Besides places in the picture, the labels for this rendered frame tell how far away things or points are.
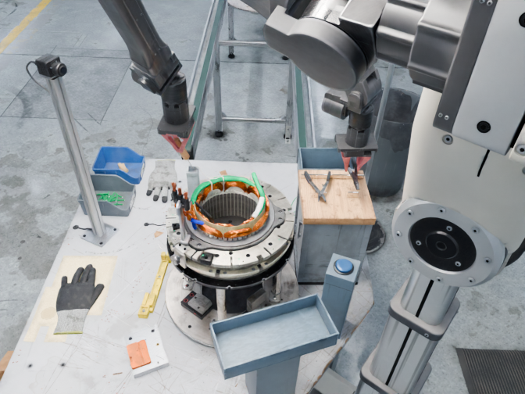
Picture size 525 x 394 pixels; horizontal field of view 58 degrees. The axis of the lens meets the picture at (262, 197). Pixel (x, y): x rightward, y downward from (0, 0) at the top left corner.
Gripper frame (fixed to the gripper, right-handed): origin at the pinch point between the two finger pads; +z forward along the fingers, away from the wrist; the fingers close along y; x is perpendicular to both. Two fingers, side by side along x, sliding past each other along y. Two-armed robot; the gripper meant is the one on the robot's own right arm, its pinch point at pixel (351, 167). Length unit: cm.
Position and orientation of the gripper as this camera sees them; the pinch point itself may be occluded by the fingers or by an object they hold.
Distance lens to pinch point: 130.8
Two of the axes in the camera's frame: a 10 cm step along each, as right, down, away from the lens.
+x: 0.3, 7.0, -7.2
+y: -10.0, 0.2, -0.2
